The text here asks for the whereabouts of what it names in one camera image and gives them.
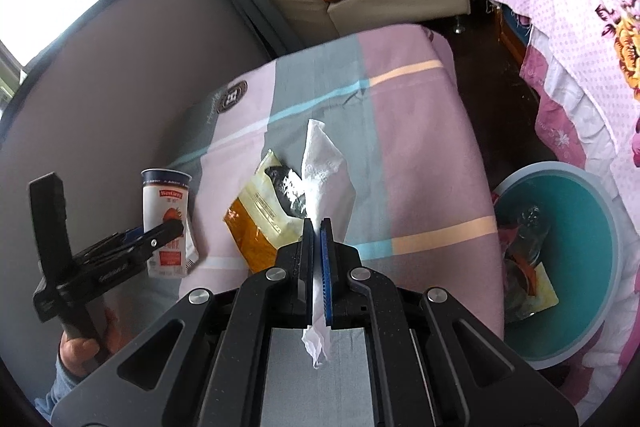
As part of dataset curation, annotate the white paper tissue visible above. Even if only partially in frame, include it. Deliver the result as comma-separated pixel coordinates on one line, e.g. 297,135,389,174
302,119,356,369

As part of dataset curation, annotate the yellow trash in bin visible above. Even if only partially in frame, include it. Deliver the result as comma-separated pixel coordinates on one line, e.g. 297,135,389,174
504,260,559,323

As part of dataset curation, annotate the teal trash bin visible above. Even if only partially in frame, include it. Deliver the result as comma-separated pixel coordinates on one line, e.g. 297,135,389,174
495,161,623,369

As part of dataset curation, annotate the person's left hand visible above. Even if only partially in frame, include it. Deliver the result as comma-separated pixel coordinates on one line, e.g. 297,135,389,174
58,308,127,378

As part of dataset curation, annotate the white yogurt cup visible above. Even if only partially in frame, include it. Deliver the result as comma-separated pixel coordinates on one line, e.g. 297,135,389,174
141,168,198,279

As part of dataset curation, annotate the striped pink grey tablecloth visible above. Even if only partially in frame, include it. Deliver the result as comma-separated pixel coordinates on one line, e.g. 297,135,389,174
167,25,504,334

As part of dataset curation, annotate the crushed clear plastic bottle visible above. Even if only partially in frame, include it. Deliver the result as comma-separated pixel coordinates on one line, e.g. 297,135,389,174
503,202,550,269

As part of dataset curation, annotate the yellow orange snack bag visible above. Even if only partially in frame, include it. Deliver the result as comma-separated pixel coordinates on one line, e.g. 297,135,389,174
224,150,307,273

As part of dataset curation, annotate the floral pink bed quilt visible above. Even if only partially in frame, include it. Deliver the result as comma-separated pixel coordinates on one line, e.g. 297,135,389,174
489,0,639,426

